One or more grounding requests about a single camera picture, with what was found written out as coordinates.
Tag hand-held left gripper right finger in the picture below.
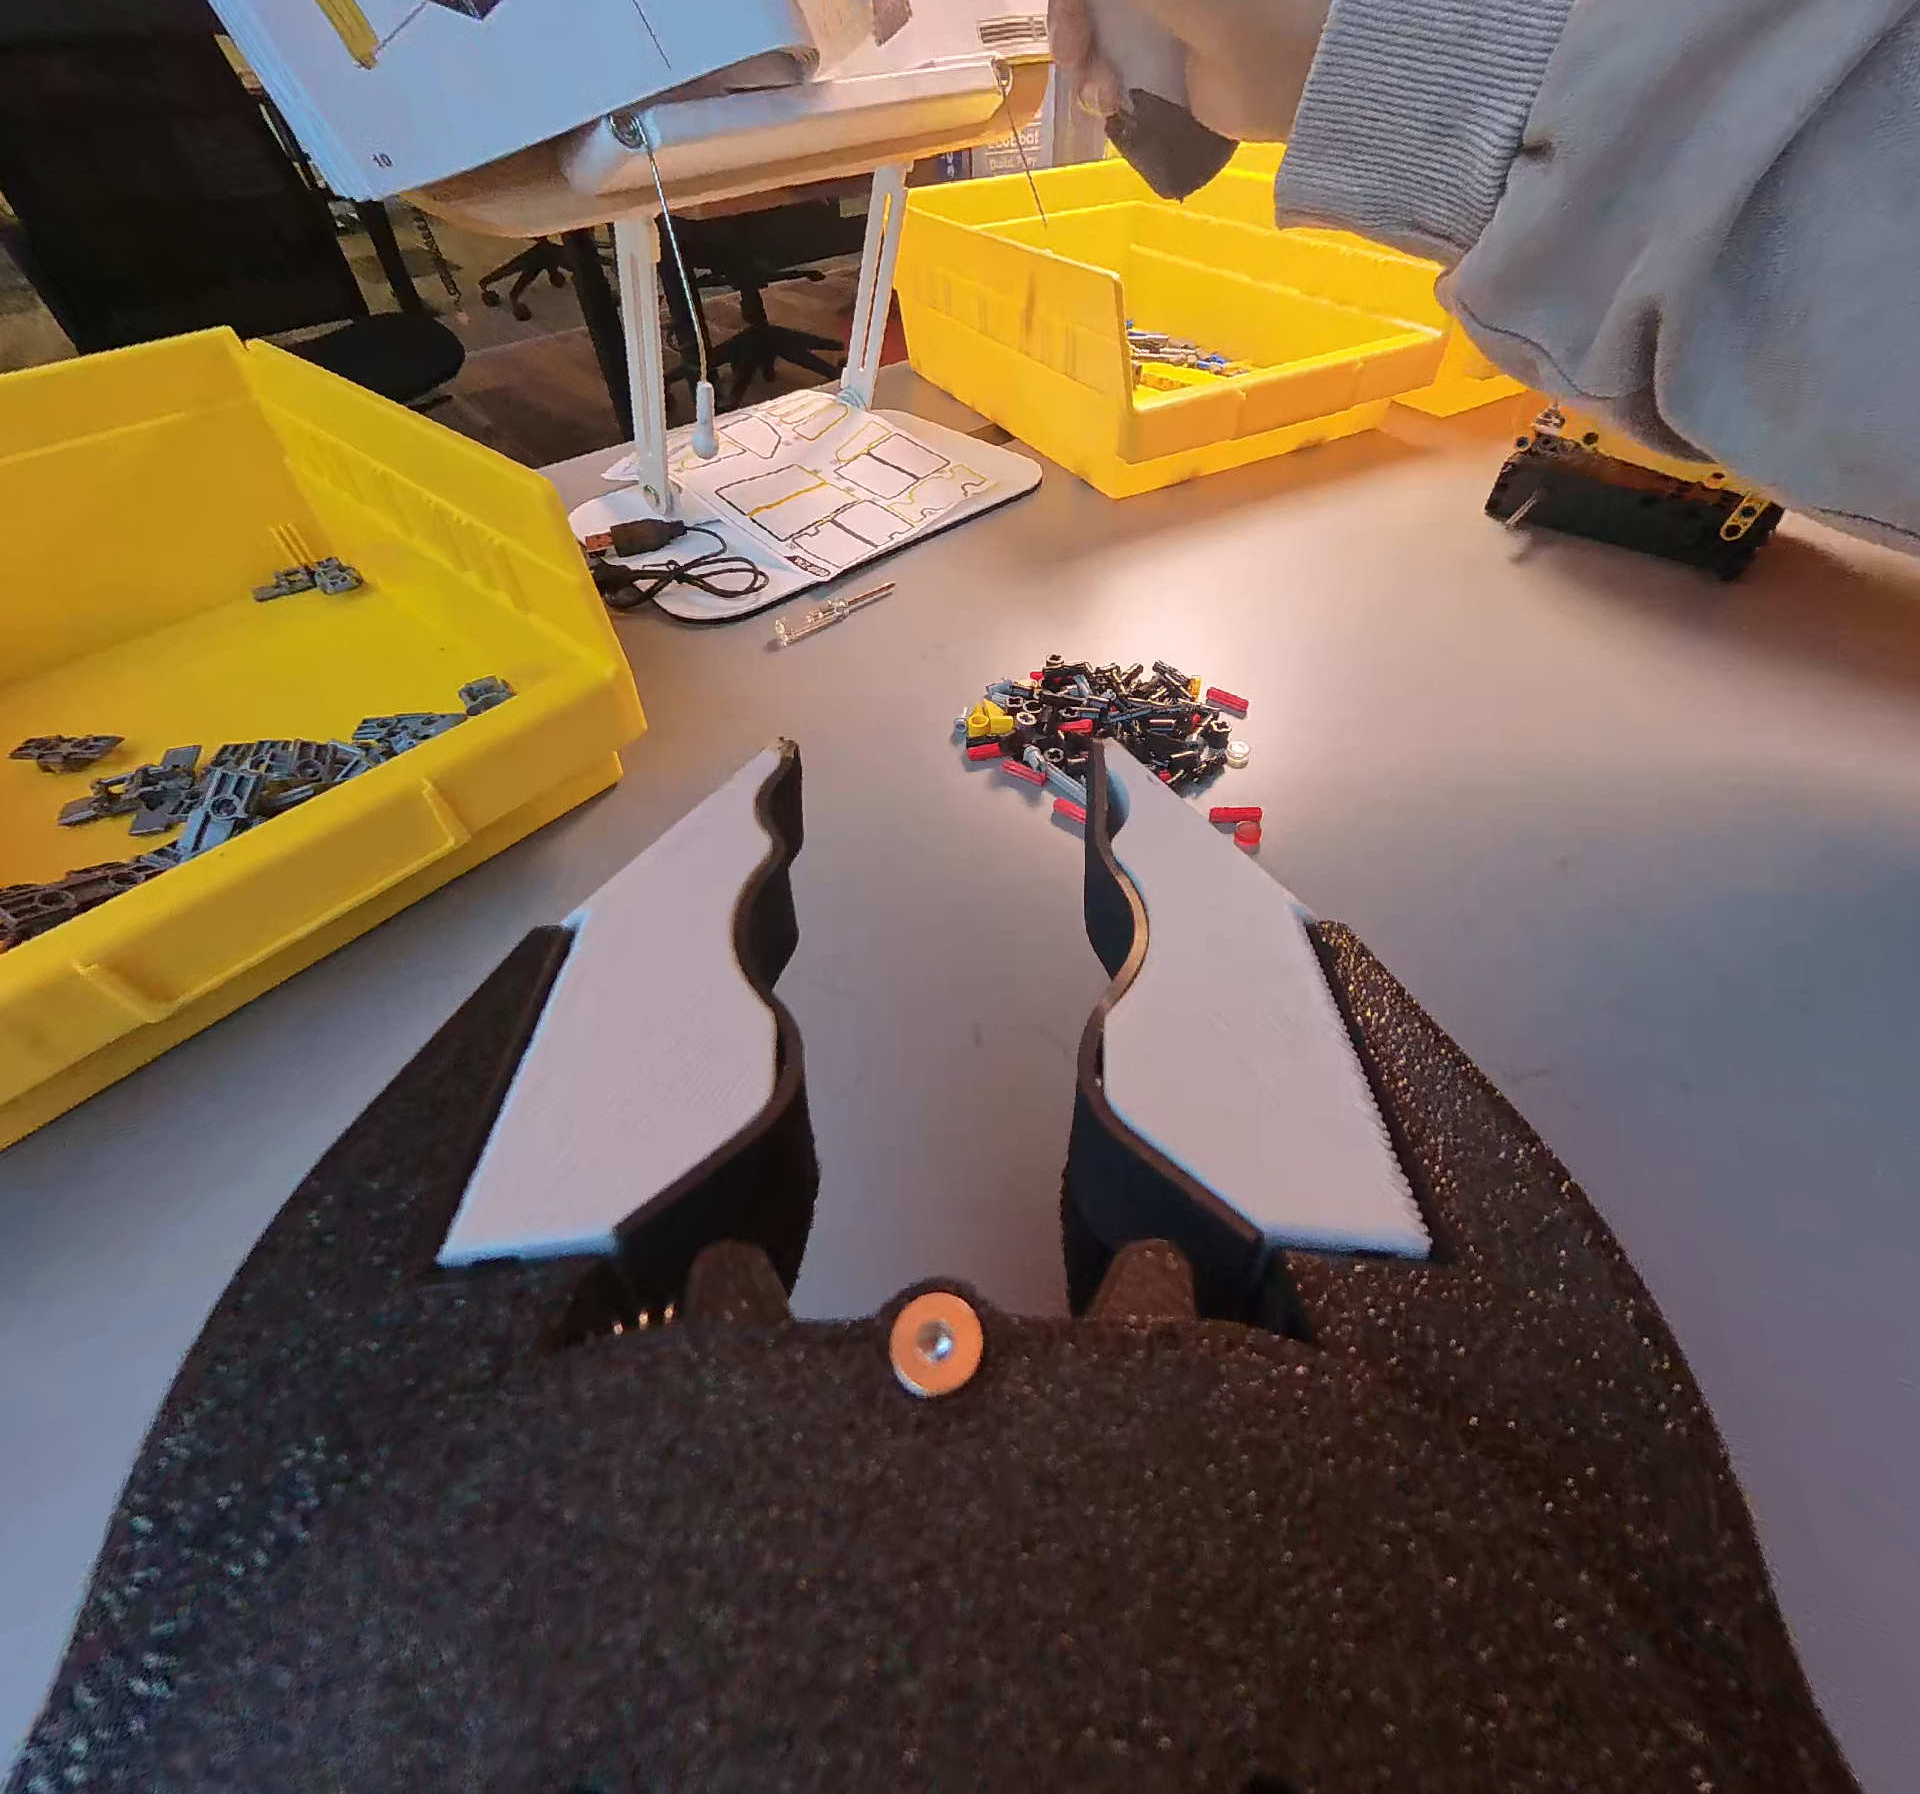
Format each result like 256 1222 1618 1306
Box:
1063 734 1439 1329

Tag yellow plastic parts bin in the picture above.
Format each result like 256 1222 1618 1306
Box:
1200 141 1554 419
891 157 1453 504
0 329 651 1154

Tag black USB cable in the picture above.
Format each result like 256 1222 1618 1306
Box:
578 515 771 616

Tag clear-handled small screwdriver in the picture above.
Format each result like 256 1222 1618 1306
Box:
769 580 900 651

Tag grey desk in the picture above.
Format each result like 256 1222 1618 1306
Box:
0 362 1920 1781

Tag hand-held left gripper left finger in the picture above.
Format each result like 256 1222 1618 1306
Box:
435 736 823 1322

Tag scattered blue grey brick pieces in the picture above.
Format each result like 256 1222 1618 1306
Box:
1123 320 1266 395

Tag yellow brick robot model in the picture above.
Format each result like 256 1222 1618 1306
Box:
1482 404 1790 585

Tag black office chair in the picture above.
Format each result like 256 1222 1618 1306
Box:
0 0 472 404
478 195 876 404

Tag pile of small connector pins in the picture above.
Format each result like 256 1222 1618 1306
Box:
947 651 1253 795

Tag person's right forearm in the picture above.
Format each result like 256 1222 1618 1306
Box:
1272 0 1920 555

